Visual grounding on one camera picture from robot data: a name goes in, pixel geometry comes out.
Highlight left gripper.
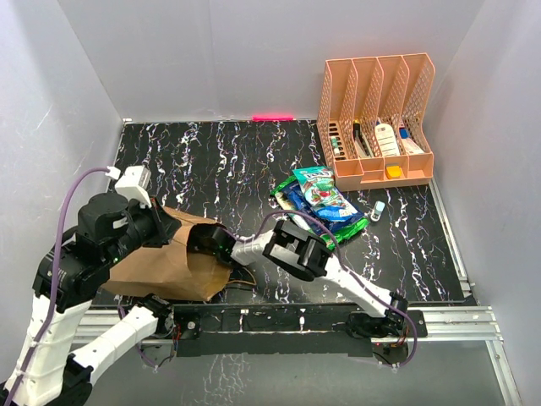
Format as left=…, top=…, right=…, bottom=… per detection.
left=106, top=192, right=183, bottom=263

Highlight brown paper bag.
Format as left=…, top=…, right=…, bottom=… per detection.
left=101, top=207, right=255, bottom=302

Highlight blue sea salt vinegar bag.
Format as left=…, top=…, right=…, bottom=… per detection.
left=276, top=191, right=313, bottom=233

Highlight white blue snack packet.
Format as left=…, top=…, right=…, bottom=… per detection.
left=291, top=185, right=365, bottom=236

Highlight small colourful snack packet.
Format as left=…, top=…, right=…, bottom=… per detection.
left=293, top=166, right=344, bottom=207

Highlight green Chuba chips bag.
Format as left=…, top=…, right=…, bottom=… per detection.
left=270, top=175, right=369, bottom=250

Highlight blue M&M candy packet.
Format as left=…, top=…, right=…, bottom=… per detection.
left=315, top=206, right=355, bottom=222

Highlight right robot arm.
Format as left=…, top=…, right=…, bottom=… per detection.
left=187, top=220, right=418, bottom=341

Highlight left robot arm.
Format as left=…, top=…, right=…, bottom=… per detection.
left=1, top=193, right=181, bottom=405

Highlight pink tape strip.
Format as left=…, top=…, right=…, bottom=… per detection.
left=251, top=114, right=294, bottom=122

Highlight green white small bottles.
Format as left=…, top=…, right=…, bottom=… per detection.
left=330, top=135, right=344, bottom=160

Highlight small white blue bottle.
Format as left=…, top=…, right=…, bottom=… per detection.
left=369, top=200, right=385, bottom=222

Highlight black yellow marker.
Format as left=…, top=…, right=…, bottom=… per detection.
left=352, top=120, right=374, bottom=158

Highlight yellow block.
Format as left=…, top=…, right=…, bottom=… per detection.
left=385, top=165, right=402, bottom=179

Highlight white lotion bottle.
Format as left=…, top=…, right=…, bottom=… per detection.
left=374, top=123, right=401, bottom=156

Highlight orange mesh file organizer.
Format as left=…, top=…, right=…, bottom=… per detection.
left=317, top=53, right=435, bottom=191

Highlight white tube blue cap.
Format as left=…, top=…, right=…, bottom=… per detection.
left=399, top=127, right=424, bottom=155

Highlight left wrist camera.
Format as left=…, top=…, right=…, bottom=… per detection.
left=106, top=166, right=151, bottom=208

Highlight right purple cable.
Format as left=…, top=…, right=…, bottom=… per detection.
left=234, top=209, right=419, bottom=370

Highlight purple cable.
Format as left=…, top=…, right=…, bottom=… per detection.
left=234, top=209, right=419, bottom=370
left=0, top=167, right=175, bottom=406

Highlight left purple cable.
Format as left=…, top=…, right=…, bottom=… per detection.
left=0, top=167, right=175, bottom=406

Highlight aluminium frame rail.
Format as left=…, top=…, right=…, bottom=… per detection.
left=63, top=179, right=521, bottom=406

